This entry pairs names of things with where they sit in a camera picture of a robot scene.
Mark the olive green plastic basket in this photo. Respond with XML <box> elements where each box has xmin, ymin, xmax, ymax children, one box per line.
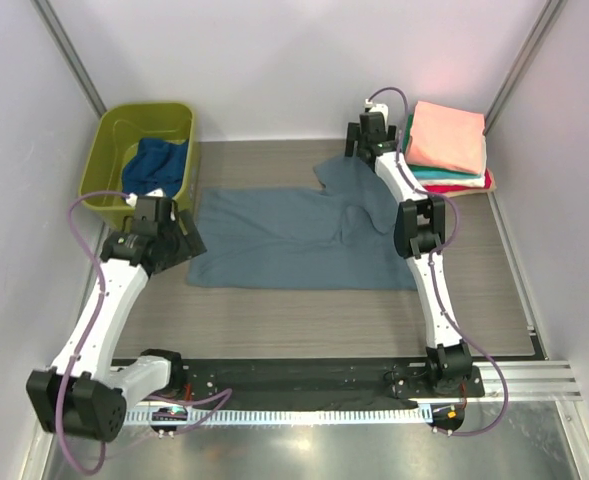
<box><xmin>79</xmin><ymin>102</ymin><xmax>200</xmax><ymax>229</ymax></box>

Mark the grey-blue t-shirt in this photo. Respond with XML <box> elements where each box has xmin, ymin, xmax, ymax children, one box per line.
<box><xmin>187</xmin><ymin>157</ymin><xmax>416</xmax><ymax>291</ymax></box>

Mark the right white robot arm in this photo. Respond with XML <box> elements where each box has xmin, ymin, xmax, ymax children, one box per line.
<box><xmin>345</xmin><ymin>104</ymin><xmax>473</xmax><ymax>396</ymax></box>

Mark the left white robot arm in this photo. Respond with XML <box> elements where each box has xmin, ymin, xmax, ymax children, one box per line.
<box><xmin>26</xmin><ymin>196</ymin><xmax>206</xmax><ymax>443</ymax></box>

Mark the green folded t-shirt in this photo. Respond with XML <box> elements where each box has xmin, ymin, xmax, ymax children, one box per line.
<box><xmin>402</xmin><ymin>113</ymin><xmax>414</xmax><ymax>165</ymax></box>

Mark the teal folded t-shirt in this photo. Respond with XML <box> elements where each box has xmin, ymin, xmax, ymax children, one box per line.
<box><xmin>410</xmin><ymin>165</ymin><xmax>484</xmax><ymax>183</ymax></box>

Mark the pink folded t-shirt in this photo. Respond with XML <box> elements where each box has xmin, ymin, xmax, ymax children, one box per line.
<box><xmin>405</xmin><ymin>101</ymin><xmax>486</xmax><ymax>175</ymax></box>

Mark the dark blue t-shirt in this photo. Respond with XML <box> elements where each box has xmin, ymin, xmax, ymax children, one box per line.
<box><xmin>121</xmin><ymin>137</ymin><xmax>189</xmax><ymax>197</ymax></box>

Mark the white folded t-shirt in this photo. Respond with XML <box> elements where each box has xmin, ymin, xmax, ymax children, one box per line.
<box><xmin>410</xmin><ymin>139</ymin><xmax>487</xmax><ymax>188</ymax></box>

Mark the red folded t-shirt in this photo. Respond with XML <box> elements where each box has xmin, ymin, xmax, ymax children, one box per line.
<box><xmin>420</xmin><ymin>169</ymin><xmax>496</xmax><ymax>197</ymax></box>

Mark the tan folded t-shirt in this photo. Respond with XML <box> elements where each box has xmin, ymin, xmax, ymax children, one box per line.
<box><xmin>445</xmin><ymin>169</ymin><xmax>496</xmax><ymax>197</ymax></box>

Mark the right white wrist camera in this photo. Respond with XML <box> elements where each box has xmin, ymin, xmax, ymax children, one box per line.
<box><xmin>364</xmin><ymin>99</ymin><xmax>389</xmax><ymax>125</ymax></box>

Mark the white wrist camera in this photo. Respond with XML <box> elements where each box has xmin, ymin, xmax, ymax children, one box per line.
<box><xmin>364</xmin><ymin>99</ymin><xmax>389</xmax><ymax>125</ymax></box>
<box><xmin>125</xmin><ymin>188</ymin><xmax>165</xmax><ymax>208</ymax></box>

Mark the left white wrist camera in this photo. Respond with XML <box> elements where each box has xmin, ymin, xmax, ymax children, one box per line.
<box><xmin>125</xmin><ymin>188</ymin><xmax>165</xmax><ymax>208</ymax></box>

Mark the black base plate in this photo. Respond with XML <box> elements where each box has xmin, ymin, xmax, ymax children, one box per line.
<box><xmin>111</xmin><ymin>355</ymin><xmax>486</xmax><ymax>407</ymax></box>

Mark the right aluminium frame post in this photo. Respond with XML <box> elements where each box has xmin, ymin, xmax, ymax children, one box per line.
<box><xmin>484</xmin><ymin>0</ymin><xmax>567</xmax><ymax>136</ymax></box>

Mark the aluminium frame post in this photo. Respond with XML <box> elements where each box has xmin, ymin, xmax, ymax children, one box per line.
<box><xmin>31</xmin><ymin>0</ymin><xmax>107</xmax><ymax>117</ymax></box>
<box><xmin>484</xmin><ymin>0</ymin><xmax>567</xmax><ymax>136</ymax></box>

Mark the left aluminium frame post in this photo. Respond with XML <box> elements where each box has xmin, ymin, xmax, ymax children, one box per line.
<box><xmin>31</xmin><ymin>0</ymin><xmax>107</xmax><ymax>117</ymax></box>

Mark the white slotted cable duct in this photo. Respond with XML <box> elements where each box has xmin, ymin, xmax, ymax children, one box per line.
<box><xmin>124</xmin><ymin>404</ymin><xmax>433</xmax><ymax>427</ymax></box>

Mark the aluminium rail extrusion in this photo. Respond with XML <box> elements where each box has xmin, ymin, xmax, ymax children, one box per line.
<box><xmin>473</xmin><ymin>362</ymin><xmax>583</xmax><ymax>401</ymax></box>

